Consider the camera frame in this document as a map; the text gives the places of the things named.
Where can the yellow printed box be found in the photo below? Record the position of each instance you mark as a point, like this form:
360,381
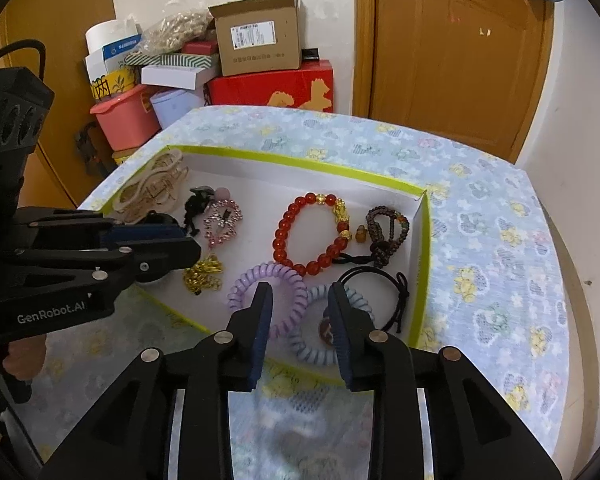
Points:
112,85

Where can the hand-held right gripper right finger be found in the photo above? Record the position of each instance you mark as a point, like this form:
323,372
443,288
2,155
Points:
338,332

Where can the brown wooden door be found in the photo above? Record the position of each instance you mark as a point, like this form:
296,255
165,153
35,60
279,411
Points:
455,60

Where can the brown cardboard box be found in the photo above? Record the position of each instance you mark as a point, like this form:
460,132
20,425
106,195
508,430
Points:
257,40

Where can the green jewelry tray box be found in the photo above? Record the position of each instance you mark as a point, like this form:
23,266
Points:
260,185

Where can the pink plastic bin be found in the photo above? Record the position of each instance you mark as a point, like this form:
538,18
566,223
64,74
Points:
125,120

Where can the white and blue carton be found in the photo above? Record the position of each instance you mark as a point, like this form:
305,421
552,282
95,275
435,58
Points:
120,52

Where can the green striped box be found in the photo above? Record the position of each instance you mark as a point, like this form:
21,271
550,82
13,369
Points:
180,60

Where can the beige hair claw clip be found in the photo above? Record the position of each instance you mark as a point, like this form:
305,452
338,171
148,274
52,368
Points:
145,190

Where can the dark hanging object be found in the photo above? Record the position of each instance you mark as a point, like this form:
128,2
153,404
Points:
87,152

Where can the black bow hair clip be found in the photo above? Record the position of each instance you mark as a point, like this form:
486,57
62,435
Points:
195,210

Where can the white flat box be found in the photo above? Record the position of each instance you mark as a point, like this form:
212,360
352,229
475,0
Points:
172,77

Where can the person's left hand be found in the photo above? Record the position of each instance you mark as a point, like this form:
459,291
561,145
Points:
22,360

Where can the pink rhinestone star clip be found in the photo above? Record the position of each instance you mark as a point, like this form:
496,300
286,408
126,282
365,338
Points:
220,230

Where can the small red box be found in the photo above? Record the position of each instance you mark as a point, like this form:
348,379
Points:
200,47

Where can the yellow round tin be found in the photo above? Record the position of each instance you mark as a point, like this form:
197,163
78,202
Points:
122,155

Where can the wooden wardrobe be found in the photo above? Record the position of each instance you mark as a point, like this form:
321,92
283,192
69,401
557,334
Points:
70,10

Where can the lavender bucket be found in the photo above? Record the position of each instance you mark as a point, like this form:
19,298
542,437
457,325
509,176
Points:
175,107

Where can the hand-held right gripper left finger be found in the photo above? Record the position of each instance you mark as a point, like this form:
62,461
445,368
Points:
262,332

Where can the clear bag of beige pieces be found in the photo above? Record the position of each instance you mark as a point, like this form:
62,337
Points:
175,30

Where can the small black object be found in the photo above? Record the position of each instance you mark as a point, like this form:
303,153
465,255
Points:
310,54

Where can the red gift box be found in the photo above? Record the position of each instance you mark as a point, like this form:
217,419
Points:
260,87

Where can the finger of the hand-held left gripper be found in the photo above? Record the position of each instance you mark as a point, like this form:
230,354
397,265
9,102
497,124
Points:
155,257
145,232

